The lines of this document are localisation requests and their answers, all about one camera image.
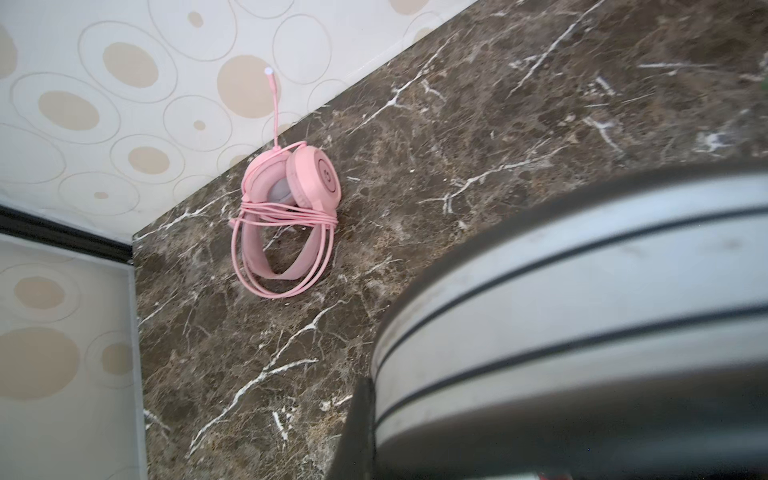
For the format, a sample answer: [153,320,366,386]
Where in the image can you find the white black headphones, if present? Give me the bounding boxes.
[371,160,767,478]

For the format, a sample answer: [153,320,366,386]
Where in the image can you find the pink headset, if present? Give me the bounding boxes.
[227,65,343,300]

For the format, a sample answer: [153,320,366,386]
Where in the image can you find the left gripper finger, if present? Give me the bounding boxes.
[326,377,375,480]

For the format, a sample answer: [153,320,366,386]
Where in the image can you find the left black corner post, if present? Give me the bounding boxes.
[1,205,133,265]

